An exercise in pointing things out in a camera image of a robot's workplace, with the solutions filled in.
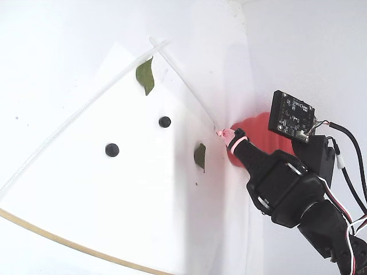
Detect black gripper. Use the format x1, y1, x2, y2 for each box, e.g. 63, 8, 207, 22
217, 128, 329, 227

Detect red collapsible silicone cup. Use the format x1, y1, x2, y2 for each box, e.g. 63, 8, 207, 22
226, 112, 295, 170

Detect green leaf with stem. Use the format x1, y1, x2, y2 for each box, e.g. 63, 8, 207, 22
193, 143, 206, 174

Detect white ribbed plastic strip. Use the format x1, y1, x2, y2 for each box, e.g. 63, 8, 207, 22
149, 37, 218, 132
0, 40, 170, 198

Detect white paper sheet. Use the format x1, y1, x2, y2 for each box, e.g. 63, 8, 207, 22
0, 41, 218, 275

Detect large green leaf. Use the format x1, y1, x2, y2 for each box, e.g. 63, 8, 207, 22
135, 56, 155, 96

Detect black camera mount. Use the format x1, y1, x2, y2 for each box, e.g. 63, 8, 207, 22
291, 133, 337, 188

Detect black camera circuit board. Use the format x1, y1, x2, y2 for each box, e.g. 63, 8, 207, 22
268, 90, 317, 143

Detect black camera cable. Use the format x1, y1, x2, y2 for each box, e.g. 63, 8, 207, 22
326, 136, 367, 214
317, 120, 367, 201

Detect red white black servo wires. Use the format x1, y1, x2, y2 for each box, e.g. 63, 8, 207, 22
317, 176, 367, 275

